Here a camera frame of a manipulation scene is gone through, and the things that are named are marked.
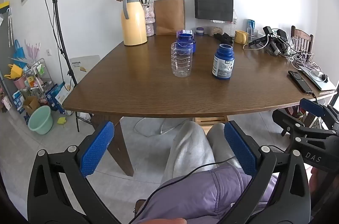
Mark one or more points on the clear glass vase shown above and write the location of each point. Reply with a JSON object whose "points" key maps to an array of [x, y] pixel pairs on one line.
{"points": [[149, 20]]}

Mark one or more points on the black gloves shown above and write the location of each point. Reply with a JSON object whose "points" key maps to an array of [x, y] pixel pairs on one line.
{"points": [[223, 38]]}

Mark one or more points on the wooden chair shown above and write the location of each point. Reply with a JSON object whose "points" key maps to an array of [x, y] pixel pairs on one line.
{"points": [[302, 36]]}

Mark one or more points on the blue bottle with white label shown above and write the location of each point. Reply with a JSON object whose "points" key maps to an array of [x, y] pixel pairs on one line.
{"points": [[223, 55]]}

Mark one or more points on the clear plastic water bottle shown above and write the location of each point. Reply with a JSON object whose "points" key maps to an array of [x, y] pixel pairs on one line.
{"points": [[233, 25]]}

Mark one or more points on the white wall socket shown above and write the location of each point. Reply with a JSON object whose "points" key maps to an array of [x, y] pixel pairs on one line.
{"points": [[48, 52]]}

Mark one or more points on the cardboard box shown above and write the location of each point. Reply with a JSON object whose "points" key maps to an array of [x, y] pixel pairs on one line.
{"points": [[31, 104]]}

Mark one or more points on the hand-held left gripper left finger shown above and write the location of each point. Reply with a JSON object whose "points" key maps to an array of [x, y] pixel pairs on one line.
{"points": [[96, 149]]}

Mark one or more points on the clear ribbed plastic cup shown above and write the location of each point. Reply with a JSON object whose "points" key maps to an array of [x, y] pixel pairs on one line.
{"points": [[182, 63]]}

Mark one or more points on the yellow bag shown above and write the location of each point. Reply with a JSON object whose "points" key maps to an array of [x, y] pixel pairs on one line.
{"points": [[15, 71]]}

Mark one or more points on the blue and white boxes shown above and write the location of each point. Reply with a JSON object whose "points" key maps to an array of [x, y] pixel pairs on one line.
{"points": [[57, 96]]}

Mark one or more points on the person's purple jacket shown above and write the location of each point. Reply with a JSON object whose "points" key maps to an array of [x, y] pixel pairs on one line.
{"points": [[201, 197]]}

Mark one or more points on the clear container of oats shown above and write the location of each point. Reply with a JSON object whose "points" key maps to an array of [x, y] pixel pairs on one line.
{"points": [[215, 31]]}

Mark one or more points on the small jar with purple lid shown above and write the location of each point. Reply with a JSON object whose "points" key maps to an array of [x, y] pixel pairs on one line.
{"points": [[200, 31]]}

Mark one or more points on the wooden crate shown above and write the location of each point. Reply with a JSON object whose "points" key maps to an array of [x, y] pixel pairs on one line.
{"points": [[212, 122]]}

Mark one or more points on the brown paper bag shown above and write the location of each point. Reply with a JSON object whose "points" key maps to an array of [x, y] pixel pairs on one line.
{"points": [[169, 17]]}

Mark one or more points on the yellow mug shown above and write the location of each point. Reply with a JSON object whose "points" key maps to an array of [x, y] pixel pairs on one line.
{"points": [[240, 37]]}

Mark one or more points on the white power adapter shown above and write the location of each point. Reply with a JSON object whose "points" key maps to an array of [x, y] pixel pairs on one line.
{"points": [[320, 75]]}

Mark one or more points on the black smartphone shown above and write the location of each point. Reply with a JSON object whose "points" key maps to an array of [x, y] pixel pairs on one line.
{"points": [[300, 81]]}

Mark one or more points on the blue tote bag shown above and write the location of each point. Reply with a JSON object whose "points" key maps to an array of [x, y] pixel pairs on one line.
{"points": [[19, 51]]}

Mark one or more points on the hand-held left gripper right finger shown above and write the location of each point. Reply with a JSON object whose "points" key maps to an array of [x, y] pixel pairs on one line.
{"points": [[241, 149]]}

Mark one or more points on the wooden table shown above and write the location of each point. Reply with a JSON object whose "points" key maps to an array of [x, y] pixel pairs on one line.
{"points": [[143, 91]]}

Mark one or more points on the blue plastic jar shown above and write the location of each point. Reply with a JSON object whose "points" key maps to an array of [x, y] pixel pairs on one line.
{"points": [[187, 37]]}

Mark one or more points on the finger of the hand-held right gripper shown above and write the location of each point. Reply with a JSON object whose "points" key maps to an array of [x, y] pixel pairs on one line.
{"points": [[312, 107], [288, 120]]}

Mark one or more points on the silver laptop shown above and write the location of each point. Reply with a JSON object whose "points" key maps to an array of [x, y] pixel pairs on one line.
{"points": [[324, 85]]}

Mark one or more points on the yellow thermos jug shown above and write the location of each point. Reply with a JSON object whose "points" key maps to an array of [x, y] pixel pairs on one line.
{"points": [[133, 25]]}

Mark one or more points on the person's grey trouser legs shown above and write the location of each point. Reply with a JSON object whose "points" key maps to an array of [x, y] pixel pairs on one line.
{"points": [[185, 149]]}

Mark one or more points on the clear glass with blue packet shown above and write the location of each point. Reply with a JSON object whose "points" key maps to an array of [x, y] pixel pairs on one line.
{"points": [[252, 29]]}

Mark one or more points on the white leaning board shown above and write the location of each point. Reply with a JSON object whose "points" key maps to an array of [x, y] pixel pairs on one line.
{"points": [[84, 65]]}

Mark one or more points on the black light stand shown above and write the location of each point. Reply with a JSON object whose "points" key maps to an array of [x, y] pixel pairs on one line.
{"points": [[58, 20]]}

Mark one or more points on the green plastic basin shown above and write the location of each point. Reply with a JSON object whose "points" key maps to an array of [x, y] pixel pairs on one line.
{"points": [[39, 122]]}

